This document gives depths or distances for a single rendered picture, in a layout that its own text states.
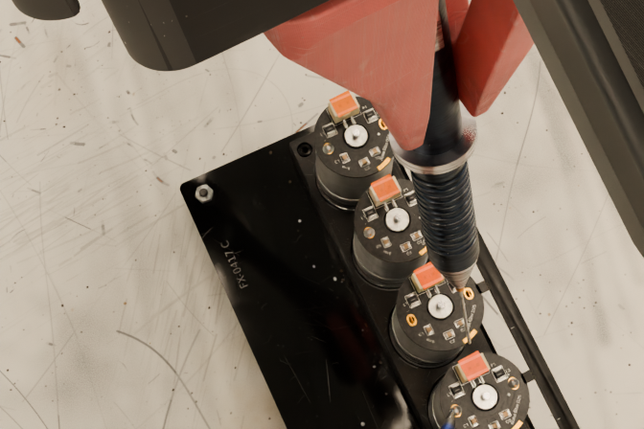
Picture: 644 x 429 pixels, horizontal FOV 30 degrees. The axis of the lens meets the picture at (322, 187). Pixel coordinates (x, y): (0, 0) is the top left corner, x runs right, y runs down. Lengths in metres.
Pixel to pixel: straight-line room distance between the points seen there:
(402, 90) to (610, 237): 0.26
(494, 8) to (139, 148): 0.26
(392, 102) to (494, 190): 0.25
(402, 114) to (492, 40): 0.02
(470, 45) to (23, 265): 0.26
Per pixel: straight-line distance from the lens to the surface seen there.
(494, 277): 0.35
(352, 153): 0.35
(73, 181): 0.43
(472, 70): 0.20
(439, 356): 0.36
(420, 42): 0.15
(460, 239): 0.24
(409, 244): 0.35
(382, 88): 0.16
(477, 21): 0.18
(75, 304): 0.42
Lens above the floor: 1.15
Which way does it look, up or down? 75 degrees down
